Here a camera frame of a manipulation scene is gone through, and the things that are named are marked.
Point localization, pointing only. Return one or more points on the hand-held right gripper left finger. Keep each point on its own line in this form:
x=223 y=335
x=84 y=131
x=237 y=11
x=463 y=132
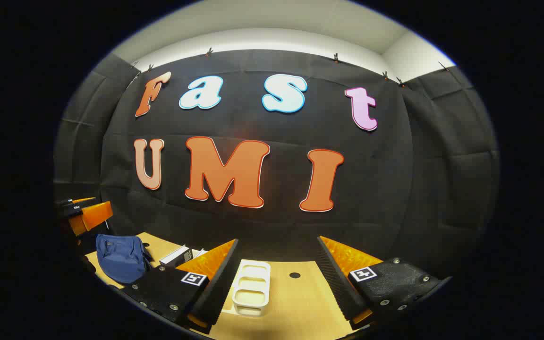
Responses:
x=219 y=289

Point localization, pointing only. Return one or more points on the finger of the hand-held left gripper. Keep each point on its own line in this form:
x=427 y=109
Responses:
x=90 y=218
x=71 y=208

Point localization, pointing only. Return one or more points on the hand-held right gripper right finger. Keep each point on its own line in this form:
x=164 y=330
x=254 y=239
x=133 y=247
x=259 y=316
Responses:
x=338 y=283

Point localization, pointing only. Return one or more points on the white plastic bookshelf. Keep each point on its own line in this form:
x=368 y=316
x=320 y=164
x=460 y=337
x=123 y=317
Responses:
x=251 y=288

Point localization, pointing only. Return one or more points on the blue schoolbag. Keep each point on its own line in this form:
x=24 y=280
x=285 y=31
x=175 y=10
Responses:
x=121 y=259

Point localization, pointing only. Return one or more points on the black cover book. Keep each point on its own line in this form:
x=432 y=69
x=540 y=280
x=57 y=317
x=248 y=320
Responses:
x=175 y=256

